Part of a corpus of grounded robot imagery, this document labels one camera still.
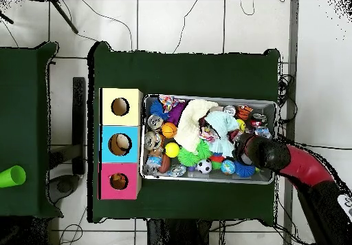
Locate small blue spiky ball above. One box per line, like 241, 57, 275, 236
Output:
234, 160, 256, 178

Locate black and white soccer ball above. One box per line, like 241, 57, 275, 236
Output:
197, 158, 213, 174

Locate black floor cable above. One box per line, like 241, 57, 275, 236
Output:
277, 134, 352, 151

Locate blue fuzzy ball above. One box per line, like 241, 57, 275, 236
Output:
150, 98, 170, 120

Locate orange toy basketball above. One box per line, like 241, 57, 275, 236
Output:
161, 122, 178, 139

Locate orange striped plush tiger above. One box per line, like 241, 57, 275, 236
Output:
236, 105, 253, 120

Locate green fuzzy toy with eyes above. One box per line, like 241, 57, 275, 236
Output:
177, 139, 213, 167

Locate mint green waffle cloth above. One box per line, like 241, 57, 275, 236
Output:
204, 110, 240, 158

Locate globe print ball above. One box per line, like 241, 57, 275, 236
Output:
221, 159, 237, 175

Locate wooden three-hole box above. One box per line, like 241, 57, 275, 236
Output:
98, 87, 143, 200

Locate cream waffle cloth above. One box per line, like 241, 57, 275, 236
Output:
173, 98, 219, 153

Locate dark green tablecloth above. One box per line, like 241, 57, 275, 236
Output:
87, 41, 281, 226
0, 41, 64, 219

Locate yellow ball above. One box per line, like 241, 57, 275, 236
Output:
164, 142, 181, 158

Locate silver mesh bin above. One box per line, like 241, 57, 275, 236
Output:
140, 94, 277, 185

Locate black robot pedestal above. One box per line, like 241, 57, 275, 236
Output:
146, 218, 212, 245

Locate grey floor base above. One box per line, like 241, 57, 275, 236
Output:
46, 173, 81, 204

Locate black tripod leg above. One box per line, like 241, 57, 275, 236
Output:
50, 0, 79, 34
0, 10, 14, 25

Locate green plastic cup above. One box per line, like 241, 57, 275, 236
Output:
0, 164, 27, 189

